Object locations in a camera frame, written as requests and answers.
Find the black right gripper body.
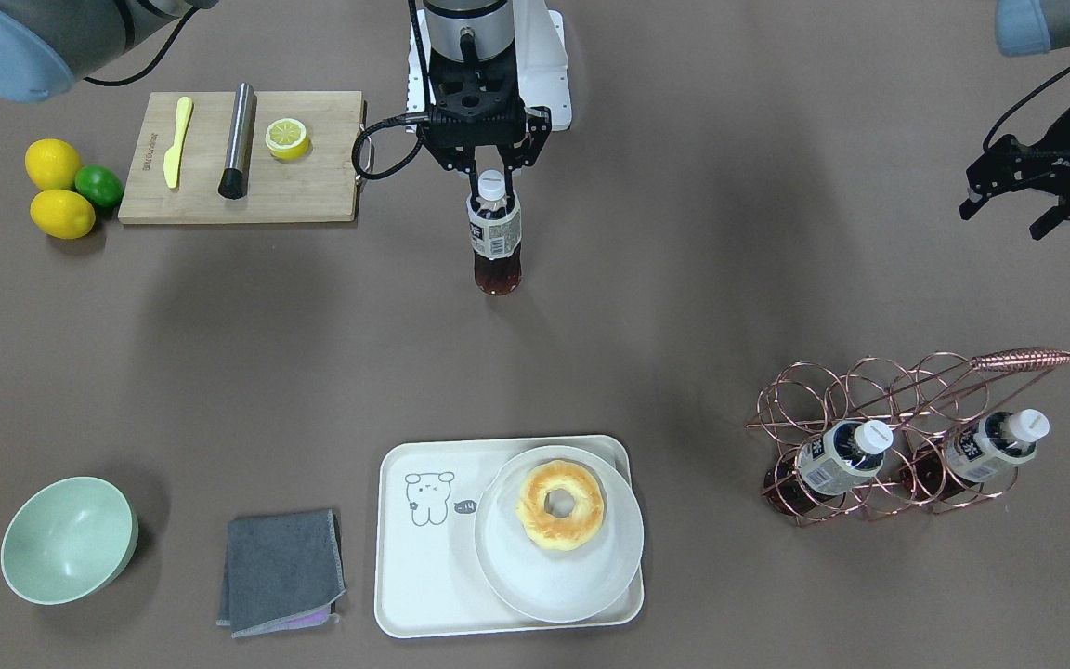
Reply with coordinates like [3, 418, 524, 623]
[416, 51, 551, 171]

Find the tea bottle rack slot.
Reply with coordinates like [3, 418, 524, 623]
[467, 169, 522, 295]
[944, 408, 1051, 483]
[795, 420, 895, 498]

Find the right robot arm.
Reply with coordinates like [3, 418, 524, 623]
[0, 1, 555, 195]

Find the tea bottle top rack slot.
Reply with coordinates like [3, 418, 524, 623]
[944, 408, 1051, 483]

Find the tea bottle front rack slot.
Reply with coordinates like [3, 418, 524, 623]
[795, 420, 895, 498]

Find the cream serving tray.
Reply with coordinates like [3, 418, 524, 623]
[375, 435, 645, 638]

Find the wooden cutting board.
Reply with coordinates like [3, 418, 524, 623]
[116, 90, 365, 226]

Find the half lemon slice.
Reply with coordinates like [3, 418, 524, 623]
[264, 117, 311, 162]

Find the yellow plastic knife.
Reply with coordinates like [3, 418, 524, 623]
[163, 95, 194, 191]

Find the glazed donut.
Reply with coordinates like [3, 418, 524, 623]
[516, 460, 606, 552]

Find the green lime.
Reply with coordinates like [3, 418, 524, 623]
[73, 164, 124, 209]

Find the white round plate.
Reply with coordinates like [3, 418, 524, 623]
[473, 444, 645, 623]

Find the yellow lemon near board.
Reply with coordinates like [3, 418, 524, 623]
[29, 191, 97, 240]

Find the grey folded cloth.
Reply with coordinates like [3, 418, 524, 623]
[215, 510, 346, 638]

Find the yellow lemon far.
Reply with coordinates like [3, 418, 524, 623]
[24, 138, 85, 191]

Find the mint green bowl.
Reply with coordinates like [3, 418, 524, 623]
[0, 476, 139, 606]

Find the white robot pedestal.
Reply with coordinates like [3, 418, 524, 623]
[406, 1, 574, 132]

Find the copper wire bottle rack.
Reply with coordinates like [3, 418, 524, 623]
[749, 347, 1070, 528]

